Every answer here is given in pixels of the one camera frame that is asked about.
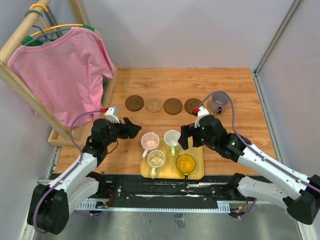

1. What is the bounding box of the wooden clothes rack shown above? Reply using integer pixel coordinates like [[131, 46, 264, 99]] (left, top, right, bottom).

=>
[[0, 0, 118, 147]]

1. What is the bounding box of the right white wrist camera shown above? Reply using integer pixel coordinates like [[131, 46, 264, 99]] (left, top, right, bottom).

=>
[[192, 105, 210, 128]]

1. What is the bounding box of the yellow plastic tray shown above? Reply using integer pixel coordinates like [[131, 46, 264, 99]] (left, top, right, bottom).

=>
[[140, 135, 205, 180]]

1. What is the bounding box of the white cup green handle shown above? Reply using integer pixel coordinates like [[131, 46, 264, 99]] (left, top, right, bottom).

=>
[[164, 130, 181, 157]]

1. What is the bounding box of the yellow clothes hanger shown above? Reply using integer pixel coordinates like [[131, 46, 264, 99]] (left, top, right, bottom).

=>
[[31, 0, 102, 37]]

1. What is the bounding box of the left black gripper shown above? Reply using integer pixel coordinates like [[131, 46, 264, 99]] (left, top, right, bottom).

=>
[[103, 117, 142, 147]]

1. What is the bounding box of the woven rattan coaster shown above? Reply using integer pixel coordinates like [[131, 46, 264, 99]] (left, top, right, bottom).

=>
[[145, 98, 163, 113]]

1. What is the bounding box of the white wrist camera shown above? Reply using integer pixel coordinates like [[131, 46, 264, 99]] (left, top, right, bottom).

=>
[[104, 106, 121, 124], [192, 105, 210, 128]]

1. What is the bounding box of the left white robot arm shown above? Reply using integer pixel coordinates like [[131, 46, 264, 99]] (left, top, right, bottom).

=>
[[27, 117, 142, 235]]

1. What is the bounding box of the dark cork coaster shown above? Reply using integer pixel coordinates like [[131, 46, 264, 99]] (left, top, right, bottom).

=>
[[125, 95, 145, 112]]

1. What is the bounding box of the pink t-shirt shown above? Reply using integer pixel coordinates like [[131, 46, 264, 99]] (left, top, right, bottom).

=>
[[7, 27, 115, 128]]

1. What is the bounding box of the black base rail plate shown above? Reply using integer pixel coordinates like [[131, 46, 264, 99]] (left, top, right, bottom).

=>
[[69, 172, 253, 211]]

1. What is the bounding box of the grey clothes hanger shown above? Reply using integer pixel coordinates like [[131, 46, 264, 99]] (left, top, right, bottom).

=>
[[20, 9, 70, 46]]

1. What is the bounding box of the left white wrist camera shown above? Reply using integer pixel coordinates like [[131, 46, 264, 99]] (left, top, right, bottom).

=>
[[104, 106, 121, 124]]

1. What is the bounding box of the clear cup white handle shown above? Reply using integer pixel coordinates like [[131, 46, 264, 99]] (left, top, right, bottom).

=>
[[147, 150, 166, 179]]

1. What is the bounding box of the dark brown wooden coaster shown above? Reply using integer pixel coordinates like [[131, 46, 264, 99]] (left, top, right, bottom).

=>
[[184, 98, 201, 115]]

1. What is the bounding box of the green garment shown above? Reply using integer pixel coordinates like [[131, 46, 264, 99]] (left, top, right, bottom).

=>
[[26, 27, 93, 47]]

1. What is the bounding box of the yellow translucent cup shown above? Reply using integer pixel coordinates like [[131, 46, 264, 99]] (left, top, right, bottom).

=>
[[175, 154, 196, 181]]

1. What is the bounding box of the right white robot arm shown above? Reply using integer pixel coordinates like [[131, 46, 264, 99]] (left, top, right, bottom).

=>
[[178, 114, 320, 225]]

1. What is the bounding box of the pink translucent cup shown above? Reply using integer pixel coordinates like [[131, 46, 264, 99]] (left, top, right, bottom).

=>
[[140, 132, 160, 159]]

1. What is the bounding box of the purple translucent cup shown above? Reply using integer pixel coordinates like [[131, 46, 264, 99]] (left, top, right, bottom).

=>
[[208, 92, 229, 115]]

